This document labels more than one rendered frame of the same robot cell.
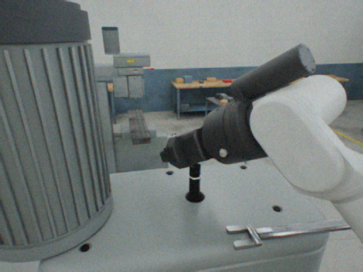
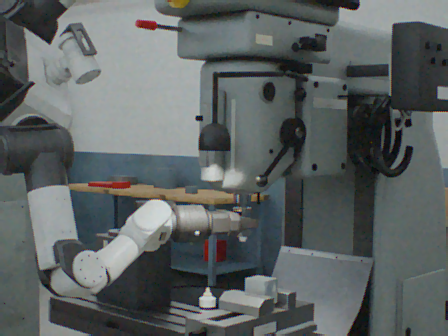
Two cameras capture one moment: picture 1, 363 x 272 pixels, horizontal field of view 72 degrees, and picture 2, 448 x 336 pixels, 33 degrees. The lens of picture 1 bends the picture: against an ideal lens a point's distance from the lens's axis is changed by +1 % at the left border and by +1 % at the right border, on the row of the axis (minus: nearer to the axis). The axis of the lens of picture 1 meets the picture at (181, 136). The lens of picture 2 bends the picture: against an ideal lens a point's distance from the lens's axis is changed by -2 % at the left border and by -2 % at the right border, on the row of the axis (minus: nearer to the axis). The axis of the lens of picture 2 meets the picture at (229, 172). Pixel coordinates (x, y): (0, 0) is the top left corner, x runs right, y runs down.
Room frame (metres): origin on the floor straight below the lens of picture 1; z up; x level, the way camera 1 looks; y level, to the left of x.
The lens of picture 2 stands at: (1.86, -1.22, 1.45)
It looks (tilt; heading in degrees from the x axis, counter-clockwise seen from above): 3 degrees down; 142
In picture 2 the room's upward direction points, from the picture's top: 1 degrees clockwise
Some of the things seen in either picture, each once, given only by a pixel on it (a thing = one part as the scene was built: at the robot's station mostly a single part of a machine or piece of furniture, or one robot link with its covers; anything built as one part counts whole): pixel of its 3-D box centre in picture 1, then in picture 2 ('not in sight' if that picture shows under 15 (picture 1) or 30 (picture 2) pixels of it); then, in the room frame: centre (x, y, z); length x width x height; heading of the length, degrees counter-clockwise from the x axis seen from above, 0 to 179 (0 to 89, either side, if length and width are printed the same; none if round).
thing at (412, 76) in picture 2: not in sight; (426, 68); (0.66, 0.33, 1.62); 0.20 x 0.09 x 0.21; 101
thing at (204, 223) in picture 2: not in sight; (207, 224); (0.36, -0.11, 1.23); 0.13 x 0.12 x 0.10; 166
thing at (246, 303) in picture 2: not in sight; (246, 302); (0.46, -0.07, 1.05); 0.12 x 0.06 x 0.04; 11
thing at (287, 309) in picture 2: not in sight; (252, 315); (0.45, -0.04, 1.01); 0.35 x 0.15 x 0.11; 101
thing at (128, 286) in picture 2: not in sight; (132, 266); (-0.06, -0.07, 1.06); 0.22 x 0.12 x 0.20; 4
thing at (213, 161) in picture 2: not in sight; (213, 135); (0.41, -0.13, 1.44); 0.04 x 0.04 x 0.21; 11
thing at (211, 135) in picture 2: not in sight; (214, 136); (0.48, -0.19, 1.44); 0.07 x 0.07 x 0.06
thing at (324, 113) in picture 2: not in sight; (292, 126); (0.35, 0.17, 1.47); 0.24 x 0.19 x 0.26; 11
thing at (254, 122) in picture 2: not in sight; (245, 125); (0.38, -0.02, 1.47); 0.21 x 0.19 x 0.32; 11
